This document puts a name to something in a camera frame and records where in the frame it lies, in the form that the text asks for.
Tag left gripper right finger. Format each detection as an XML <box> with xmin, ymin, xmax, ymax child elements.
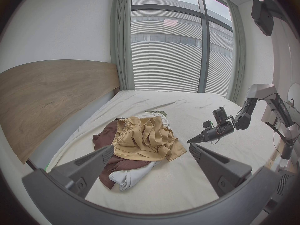
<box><xmin>189</xmin><ymin>143</ymin><xmax>253</xmax><ymax>199</ymax></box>

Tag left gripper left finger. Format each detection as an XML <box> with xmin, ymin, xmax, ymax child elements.
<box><xmin>48</xmin><ymin>145</ymin><xmax>115</xmax><ymax>199</ymax></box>

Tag tan shorts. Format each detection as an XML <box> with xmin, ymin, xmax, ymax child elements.
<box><xmin>113</xmin><ymin>116</ymin><xmax>187</xmax><ymax>162</ymax></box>

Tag bed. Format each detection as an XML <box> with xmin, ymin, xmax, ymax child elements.
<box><xmin>0</xmin><ymin>60</ymin><xmax>285</xmax><ymax>208</ymax></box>

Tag brown garment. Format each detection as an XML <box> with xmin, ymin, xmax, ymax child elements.
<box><xmin>92</xmin><ymin>119</ymin><xmax>150</xmax><ymax>190</ymax></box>

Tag pale grey garment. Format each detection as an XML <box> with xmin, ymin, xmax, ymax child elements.
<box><xmin>108</xmin><ymin>161</ymin><xmax>157</xmax><ymax>192</ymax></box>

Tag white garment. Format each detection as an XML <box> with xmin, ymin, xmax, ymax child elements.
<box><xmin>137</xmin><ymin>113</ymin><xmax>170</xmax><ymax>126</ymax></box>

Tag olive green garment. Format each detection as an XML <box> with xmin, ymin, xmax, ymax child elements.
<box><xmin>145</xmin><ymin>111</ymin><xmax>167</xmax><ymax>118</ymax></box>

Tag grey-green curtain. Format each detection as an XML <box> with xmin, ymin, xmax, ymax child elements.
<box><xmin>225</xmin><ymin>0</ymin><xmax>246</xmax><ymax>104</ymax></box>
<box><xmin>110</xmin><ymin>0</ymin><xmax>135</xmax><ymax>95</ymax></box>

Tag window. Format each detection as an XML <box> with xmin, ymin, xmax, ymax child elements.
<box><xmin>130</xmin><ymin>0</ymin><xmax>235</xmax><ymax>98</ymax></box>

